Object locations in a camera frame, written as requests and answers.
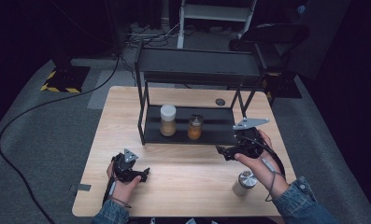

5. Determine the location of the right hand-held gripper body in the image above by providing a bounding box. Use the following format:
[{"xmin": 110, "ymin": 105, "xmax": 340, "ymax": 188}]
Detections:
[{"xmin": 231, "ymin": 117, "xmax": 271, "ymax": 161}]

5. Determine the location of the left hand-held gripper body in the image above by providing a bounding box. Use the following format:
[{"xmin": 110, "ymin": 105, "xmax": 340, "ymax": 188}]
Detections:
[{"xmin": 110, "ymin": 147, "xmax": 143, "ymax": 183}]

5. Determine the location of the person's left hand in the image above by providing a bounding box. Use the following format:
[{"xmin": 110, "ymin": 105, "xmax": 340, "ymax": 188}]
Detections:
[{"xmin": 106, "ymin": 161, "xmax": 142, "ymax": 205}]

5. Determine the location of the person's right hand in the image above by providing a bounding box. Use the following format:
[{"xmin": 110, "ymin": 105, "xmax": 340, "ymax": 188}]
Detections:
[{"xmin": 234, "ymin": 128, "xmax": 291, "ymax": 201}]

